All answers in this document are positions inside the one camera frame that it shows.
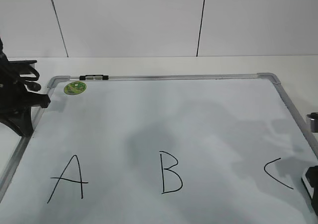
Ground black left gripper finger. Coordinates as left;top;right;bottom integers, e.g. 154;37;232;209
0;107;33;137

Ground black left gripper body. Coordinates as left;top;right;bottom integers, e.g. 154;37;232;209
0;59;51;112

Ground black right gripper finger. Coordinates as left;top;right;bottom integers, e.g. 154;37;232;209
305;165;318;205

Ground white board eraser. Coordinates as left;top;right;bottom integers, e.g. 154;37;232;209
300;175;318;211

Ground green round magnet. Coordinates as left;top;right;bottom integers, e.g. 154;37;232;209
64;81;86;95

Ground black and clear marker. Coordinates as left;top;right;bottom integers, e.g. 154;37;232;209
79;75;109;80

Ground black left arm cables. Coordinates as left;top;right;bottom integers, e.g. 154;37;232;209
0;37;42;92

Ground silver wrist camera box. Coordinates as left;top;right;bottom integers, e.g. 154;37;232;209
306;112;318;133

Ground white board with aluminium frame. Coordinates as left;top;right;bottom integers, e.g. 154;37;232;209
0;73;318;224

